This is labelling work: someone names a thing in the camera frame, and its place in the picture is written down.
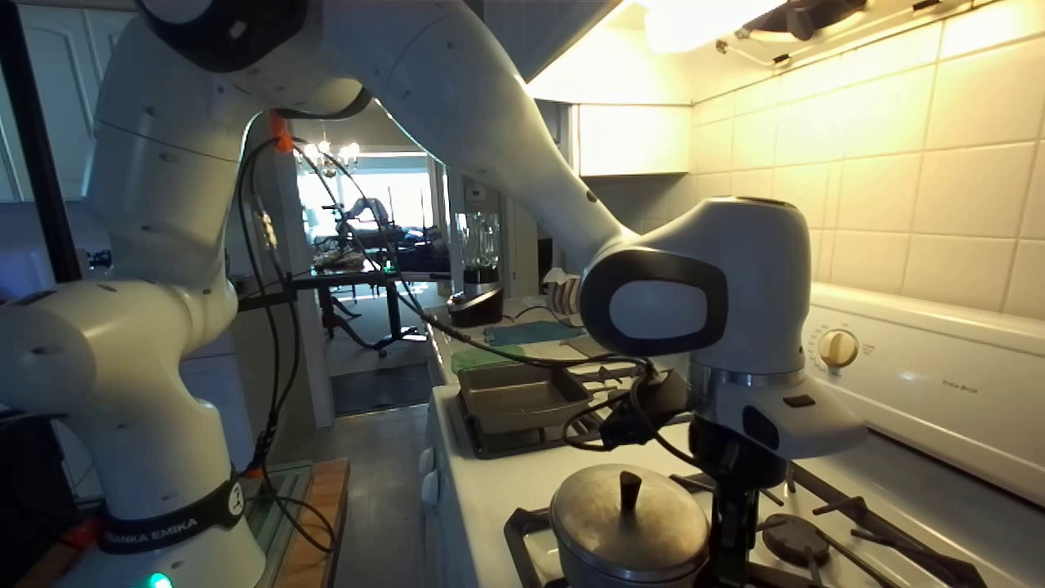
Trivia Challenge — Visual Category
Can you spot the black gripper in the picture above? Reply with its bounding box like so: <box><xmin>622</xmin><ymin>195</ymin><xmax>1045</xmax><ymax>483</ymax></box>
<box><xmin>689</xmin><ymin>418</ymin><xmax>785</xmax><ymax>588</ymax></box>

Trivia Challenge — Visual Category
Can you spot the metal pot lid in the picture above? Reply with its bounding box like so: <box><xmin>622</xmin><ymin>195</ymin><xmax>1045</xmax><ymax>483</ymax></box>
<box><xmin>550</xmin><ymin>465</ymin><xmax>709</xmax><ymax>529</ymax></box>

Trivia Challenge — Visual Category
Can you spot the small metal pot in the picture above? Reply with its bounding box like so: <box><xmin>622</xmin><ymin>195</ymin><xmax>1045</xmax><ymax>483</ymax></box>
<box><xmin>553</xmin><ymin>525</ymin><xmax>709</xmax><ymax>588</ymax></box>

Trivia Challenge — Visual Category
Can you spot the black stove grate under pot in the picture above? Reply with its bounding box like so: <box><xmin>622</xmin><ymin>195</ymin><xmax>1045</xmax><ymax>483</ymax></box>
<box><xmin>504</xmin><ymin>467</ymin><xmax>987</xmax><ymax>588</ymax></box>

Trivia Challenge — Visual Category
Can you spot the black stove grate near pan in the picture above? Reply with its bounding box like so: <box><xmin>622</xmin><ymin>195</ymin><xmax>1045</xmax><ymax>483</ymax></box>
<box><xmin>443</xmin><ymin>346</ymin><xmax>698</xmax><ymax>460</ymax></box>

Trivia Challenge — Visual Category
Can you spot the white stove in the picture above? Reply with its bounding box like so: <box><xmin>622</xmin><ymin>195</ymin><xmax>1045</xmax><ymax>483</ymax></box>
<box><xmin>423</xmin><ymin>284</ymin><xmax>1045</xmax><ymax>588</ymax></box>

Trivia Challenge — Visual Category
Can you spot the dark rectangular baking pan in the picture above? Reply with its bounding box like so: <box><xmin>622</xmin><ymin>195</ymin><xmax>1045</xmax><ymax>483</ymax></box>
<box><xmin>452</xmin><ymin>350</ymin><xmax>592</xmax><ymax>454</ymax></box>

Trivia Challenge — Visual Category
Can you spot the range hood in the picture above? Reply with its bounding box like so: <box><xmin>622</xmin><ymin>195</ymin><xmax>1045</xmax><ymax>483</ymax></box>
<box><xmin>530</xmin><ymin>0</ymin><xmax>1045</xmax><ymax>109</ymax></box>

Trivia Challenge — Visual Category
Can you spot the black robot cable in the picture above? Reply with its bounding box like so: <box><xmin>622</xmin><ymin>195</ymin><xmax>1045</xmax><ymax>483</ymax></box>
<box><xmin>232</xmin><ymin>110</ymin><xmax>711</xmax><ymax>549</ymax></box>

